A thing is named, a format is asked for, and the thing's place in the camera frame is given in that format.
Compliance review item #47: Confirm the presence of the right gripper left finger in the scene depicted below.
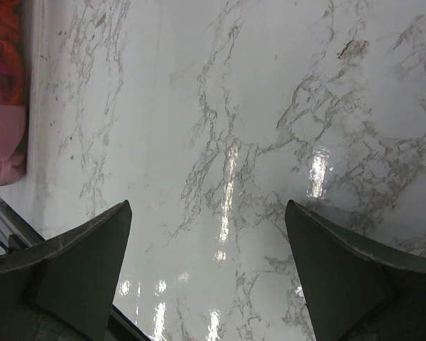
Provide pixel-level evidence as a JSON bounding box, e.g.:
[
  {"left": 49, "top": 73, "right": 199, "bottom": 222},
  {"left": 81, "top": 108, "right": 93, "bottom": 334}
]
[{"left": 0, "top": 201, "right": 132, "bottom": 340}]

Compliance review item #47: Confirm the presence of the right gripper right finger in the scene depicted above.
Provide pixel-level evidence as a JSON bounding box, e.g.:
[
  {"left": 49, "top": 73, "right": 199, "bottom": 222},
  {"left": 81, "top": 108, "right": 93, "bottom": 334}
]
[{"left": 285, "top": 200, "right": 426, "bottom": 340}]

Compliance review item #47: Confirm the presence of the clear plastic bin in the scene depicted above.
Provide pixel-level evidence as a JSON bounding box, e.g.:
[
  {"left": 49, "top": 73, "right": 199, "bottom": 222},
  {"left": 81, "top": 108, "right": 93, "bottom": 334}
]
[{"left": 20, "top": 1, "right": 44, "bottom": 176}]

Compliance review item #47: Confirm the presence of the light pink t shirt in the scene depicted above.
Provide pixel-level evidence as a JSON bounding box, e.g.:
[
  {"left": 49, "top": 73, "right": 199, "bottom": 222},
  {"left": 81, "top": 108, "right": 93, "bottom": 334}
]
[{"left": 0, "top": 40, "right": 27, "bottom": 186}]

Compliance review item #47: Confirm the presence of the orange t shirt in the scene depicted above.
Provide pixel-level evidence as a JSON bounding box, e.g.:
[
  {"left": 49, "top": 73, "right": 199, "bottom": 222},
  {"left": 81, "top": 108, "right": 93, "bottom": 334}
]
[{"left": 0, "top": 1, "right": 25, "bottom": 105}]

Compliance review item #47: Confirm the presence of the aluminium frame rail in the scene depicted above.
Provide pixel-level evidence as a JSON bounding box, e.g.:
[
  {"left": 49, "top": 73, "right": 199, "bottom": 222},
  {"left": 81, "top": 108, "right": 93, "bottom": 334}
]
[{"left": 0, "top": 201, "right": 44, "bottom": 253}]

